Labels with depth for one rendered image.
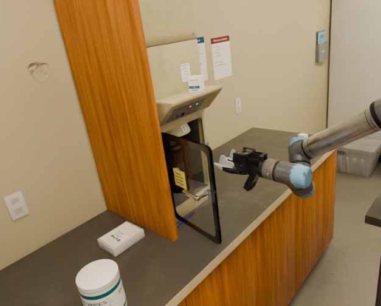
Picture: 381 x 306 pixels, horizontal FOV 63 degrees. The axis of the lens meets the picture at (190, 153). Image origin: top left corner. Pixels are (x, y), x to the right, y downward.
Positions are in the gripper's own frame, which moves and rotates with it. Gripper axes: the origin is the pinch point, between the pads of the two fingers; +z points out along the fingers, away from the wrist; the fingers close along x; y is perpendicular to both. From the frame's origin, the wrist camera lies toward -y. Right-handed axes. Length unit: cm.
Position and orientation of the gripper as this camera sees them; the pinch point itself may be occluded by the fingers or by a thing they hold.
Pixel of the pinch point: (221, 163)
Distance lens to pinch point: 125.6
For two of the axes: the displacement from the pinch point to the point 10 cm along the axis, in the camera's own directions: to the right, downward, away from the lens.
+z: -7.3, -1.7, 6.6
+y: -1.1, -9.2, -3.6
